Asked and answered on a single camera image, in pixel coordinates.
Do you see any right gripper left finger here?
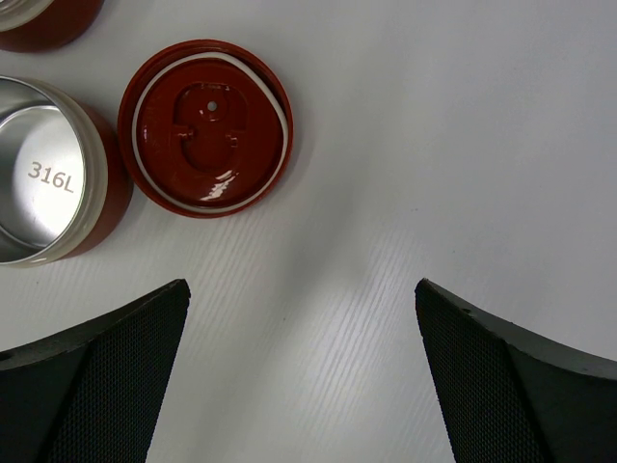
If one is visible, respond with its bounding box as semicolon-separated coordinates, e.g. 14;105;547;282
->
1;280;190;462

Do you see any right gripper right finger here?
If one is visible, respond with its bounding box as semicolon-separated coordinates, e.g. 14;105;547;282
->
416;279;616;462

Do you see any near steel red bowl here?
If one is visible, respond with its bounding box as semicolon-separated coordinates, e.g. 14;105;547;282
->
1;76;133;268

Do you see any steel red bowl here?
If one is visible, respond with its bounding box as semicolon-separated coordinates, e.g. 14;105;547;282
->
1;0;103;53
1;76;133;268

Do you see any right red lid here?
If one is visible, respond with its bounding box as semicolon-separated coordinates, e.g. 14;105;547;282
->
117;39;294;218

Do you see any far steel red bowl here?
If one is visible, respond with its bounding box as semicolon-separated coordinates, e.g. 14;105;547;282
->
1;0;103;53

